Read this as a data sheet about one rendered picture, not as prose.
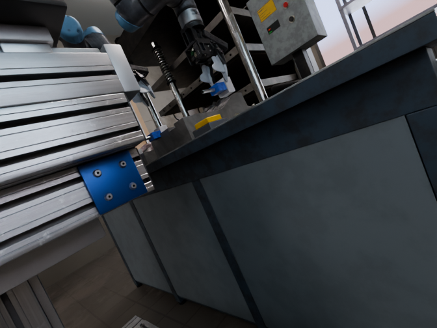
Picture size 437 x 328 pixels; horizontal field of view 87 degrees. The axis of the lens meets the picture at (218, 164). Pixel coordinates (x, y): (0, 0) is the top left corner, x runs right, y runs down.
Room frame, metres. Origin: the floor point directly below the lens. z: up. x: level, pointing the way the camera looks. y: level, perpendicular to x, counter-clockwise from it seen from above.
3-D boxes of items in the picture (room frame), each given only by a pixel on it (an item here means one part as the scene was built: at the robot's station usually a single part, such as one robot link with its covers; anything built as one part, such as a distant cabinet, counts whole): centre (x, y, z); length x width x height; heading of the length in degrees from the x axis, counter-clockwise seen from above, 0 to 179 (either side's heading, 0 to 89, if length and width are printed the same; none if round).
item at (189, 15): (0.81, -0.11, 1.17); 0.08 x 0.08 x 0.05
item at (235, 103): (1.06, -0.04, 0.87); 0.50 x 0.26 x 0.14; 133
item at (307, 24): (1.39, -0.70, 0.74); 0.30 x 0.22 x 1.47; 43
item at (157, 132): (0.92, 0.19, 0.89); 0.13 x 0.05 x 0.05; 133
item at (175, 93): (1.99, 0.09, 1.10); 0.05 x 0.05 x 1.30
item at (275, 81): (2.13, -0.32, 1.02); 1.10 x 0.74 x 0.05; 43
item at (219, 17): (2.14, -0.32, 1.52); 1.10 x 0.70 x 0.05; 43
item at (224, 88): (0.79, -0.09, 0.93); 0.13 x 0.05 x 0.05; 133
